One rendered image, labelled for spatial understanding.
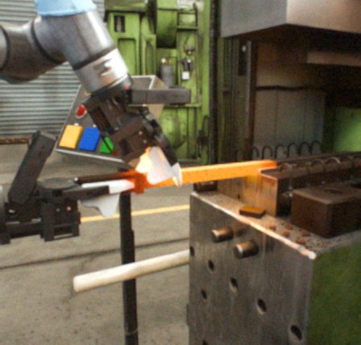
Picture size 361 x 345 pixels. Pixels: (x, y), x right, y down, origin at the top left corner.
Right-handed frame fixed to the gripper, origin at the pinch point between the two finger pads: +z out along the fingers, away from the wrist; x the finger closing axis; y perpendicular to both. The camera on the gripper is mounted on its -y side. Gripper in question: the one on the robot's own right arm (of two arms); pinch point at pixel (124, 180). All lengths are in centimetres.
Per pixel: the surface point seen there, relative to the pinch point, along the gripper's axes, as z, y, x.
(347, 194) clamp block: 34.0, 2.2, 18.2
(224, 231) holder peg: 19.9, 12.3, 1.9
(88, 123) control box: 8, -5, -58
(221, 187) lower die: 27.7, 7.2, -10.8
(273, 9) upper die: 27.3, -29.7, 4.4
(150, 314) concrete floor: 45, 100, -96
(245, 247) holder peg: 19.1, 12.3, 9.5
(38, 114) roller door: 72, 32, -794
